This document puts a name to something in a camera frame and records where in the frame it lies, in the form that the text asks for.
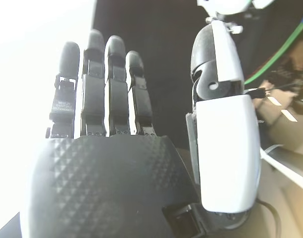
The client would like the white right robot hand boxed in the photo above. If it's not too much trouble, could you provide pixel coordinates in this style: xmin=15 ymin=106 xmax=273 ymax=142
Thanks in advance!
xmin=20 ymin=21 xmax=262 ymax=238

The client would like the green left arm cable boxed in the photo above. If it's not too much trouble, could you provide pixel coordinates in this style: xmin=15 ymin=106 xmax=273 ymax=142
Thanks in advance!
xmin=243 ymin=13 xmax=303 ymax=85

